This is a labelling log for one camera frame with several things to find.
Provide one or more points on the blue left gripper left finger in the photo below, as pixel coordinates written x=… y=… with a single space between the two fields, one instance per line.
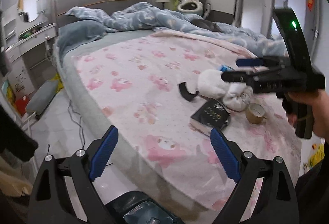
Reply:
x=100 y=151

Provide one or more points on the grey fleece bed sheet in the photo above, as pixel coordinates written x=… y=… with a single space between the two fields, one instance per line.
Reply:
x=131 y=169

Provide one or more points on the black book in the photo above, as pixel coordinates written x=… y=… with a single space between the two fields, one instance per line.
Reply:
x=210 y=115

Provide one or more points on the dark green trash bin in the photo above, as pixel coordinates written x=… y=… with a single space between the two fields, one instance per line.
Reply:
x=127 y=201

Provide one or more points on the door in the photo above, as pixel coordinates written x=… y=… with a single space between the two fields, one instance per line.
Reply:
x=308 y=15

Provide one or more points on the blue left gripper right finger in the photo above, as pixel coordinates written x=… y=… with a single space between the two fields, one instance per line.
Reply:
x=228 y=154

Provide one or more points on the grey cushion on floor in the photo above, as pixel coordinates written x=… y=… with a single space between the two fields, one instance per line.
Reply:
x=42 y=98

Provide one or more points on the grey cat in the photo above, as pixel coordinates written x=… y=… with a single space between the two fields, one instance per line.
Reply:
x=205 y=24

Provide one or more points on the round mirror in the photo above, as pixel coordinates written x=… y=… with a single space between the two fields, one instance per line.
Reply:
x=27 y=10

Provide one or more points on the clear plastic wrap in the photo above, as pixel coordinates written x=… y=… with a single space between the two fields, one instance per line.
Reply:
x=148 y=213

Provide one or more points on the small blue box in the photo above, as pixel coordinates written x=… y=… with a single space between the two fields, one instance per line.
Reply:
x=225 y=68

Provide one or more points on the black curved plastic piece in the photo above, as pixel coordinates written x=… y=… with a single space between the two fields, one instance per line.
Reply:
x=188 y=96

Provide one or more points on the red box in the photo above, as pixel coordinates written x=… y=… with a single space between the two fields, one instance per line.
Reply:
x=21 y=104

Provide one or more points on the pink patterned blanket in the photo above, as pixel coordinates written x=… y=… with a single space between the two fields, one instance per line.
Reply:
x=146 y=72

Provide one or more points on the white sock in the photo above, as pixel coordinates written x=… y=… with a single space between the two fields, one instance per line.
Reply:
x=238 y=97
x=211 y=85

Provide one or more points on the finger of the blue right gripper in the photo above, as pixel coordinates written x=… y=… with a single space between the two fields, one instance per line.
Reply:
x=249 y=62

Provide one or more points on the right hand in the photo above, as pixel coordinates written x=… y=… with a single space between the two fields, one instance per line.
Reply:
x=319 y=102

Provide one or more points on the black dark hanging garment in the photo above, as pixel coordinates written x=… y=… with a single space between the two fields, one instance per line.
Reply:
x=15 y=140

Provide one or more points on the white dressing table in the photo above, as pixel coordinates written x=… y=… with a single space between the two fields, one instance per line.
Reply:
x=28 y=51

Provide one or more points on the blue grey pillow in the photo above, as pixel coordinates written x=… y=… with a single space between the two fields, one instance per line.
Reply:
x=78 y=33

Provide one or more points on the white cat bed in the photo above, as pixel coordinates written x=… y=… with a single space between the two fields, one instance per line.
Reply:
x=191 y=7

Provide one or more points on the brown tape roll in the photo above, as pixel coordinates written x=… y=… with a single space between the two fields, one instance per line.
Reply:
x=255 y=113

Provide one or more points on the blue patterned duvet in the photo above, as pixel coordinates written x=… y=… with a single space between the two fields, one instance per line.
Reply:
x=144 y=16

